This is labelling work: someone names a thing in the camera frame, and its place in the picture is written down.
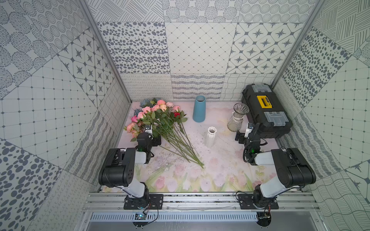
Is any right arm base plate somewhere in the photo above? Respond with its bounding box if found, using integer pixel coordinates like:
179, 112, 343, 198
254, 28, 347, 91
236, 192, 279, 210

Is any white ribbed vase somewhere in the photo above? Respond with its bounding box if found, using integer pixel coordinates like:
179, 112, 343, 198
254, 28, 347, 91
204, 127, 217, 148

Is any clear glass vase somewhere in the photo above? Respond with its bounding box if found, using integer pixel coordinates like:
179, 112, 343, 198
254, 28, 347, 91
227, 103, 250, 132

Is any black toolbox yellow latch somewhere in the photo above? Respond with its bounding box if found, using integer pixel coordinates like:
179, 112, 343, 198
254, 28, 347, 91
241, 84, 293, 139

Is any aluminium rail frame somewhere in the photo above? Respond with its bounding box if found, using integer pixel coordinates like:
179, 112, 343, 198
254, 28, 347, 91
82, 192, 320, 212

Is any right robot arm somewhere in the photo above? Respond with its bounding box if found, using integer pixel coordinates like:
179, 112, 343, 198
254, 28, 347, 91
235, 123, 317, 209

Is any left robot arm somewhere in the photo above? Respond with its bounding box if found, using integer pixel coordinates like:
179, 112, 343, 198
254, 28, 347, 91
98, 125, 160, 208

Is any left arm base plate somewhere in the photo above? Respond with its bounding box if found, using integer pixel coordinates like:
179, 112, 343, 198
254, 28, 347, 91
123, 193, 164, 210

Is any blue cylindrical vase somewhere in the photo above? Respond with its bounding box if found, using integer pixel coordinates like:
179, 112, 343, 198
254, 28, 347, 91
193, 95, 206, 123

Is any bunch of artificial flowers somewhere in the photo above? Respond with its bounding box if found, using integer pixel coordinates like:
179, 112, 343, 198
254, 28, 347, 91
124, 98, 204, 168

